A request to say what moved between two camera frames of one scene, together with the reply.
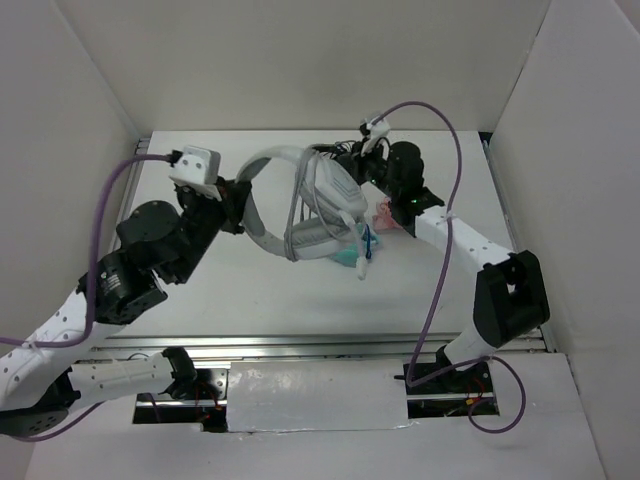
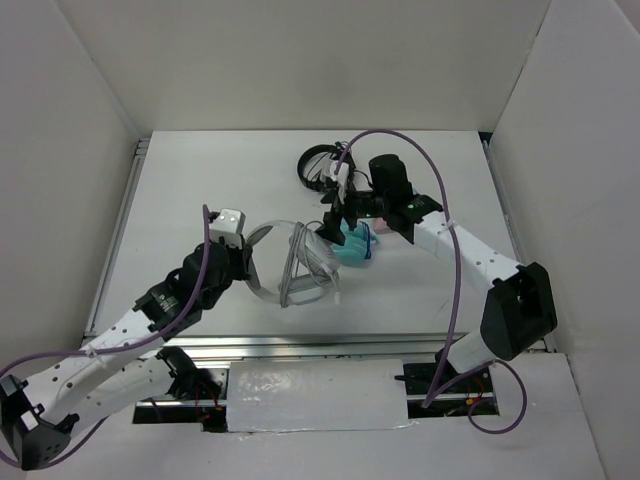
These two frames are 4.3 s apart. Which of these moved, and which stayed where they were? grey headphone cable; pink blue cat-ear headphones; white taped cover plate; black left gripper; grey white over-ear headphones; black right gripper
Moved: grey headphone cable; grey white over-ear headphones; black right gripper; black left gripper
Stayed: white taped cover plate; pink blue cat-ear headphones
